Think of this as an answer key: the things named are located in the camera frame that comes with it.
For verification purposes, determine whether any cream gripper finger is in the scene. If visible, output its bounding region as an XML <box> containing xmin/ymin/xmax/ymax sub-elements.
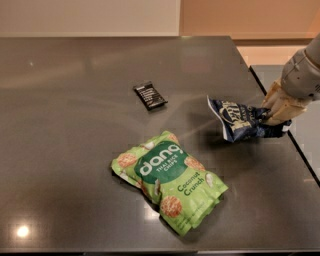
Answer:
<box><xmin>261</xmin><ymin>80</ymin><xmax>310</xmax><ymax>126</ymax></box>

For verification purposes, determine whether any blue Kettle chip bag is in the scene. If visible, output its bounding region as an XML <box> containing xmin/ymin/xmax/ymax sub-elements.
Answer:
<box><xmin>207</xmin><ymin>97</ymin><xmax>292</xmax><ymax>143</ymax></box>

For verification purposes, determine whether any grey side table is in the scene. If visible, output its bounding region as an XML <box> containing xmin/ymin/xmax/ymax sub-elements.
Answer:
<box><xmin>249</xmin><ymin>64</ymin><xmax>320</xmax><ymax>188</ymax></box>

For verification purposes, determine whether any black snack bar wrapper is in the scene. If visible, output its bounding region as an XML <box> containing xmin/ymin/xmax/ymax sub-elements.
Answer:
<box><xmin>133</xmin><ymin>81</ymin><xmax>167</xmax><ymax>111</ymax></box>

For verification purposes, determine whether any green Dang rice chip bag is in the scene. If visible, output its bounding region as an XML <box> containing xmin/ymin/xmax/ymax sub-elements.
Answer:
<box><xmin>111</xmin><ymin>131</ymin><xmax>227</xmax><ymax>236</ymax></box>

